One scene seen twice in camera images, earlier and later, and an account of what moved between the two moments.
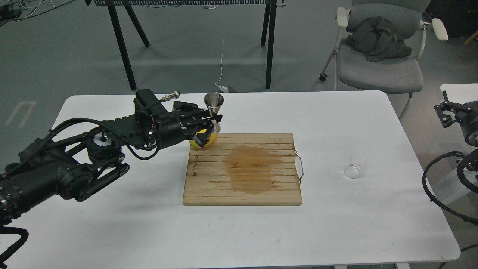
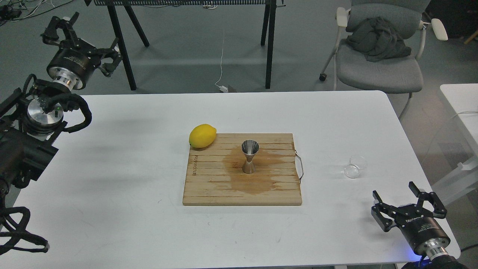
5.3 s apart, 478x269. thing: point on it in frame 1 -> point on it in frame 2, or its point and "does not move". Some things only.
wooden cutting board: x=244 y=169 does not move
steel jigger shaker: x=214 y=101 -> x=250 y=147
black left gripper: x=178 y=127 -> x=73 y=62
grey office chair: x=353 y=71 does not move
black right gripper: x=467 y=114 -> x=421 y=230
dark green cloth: x=377 y=38 does not move
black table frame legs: x=268 y=30 does not move
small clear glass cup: x=357 y=163 does not move
